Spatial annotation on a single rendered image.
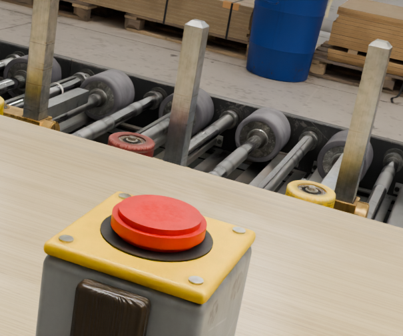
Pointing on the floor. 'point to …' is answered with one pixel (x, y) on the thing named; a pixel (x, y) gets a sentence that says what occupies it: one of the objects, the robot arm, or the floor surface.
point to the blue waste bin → (284, 38)
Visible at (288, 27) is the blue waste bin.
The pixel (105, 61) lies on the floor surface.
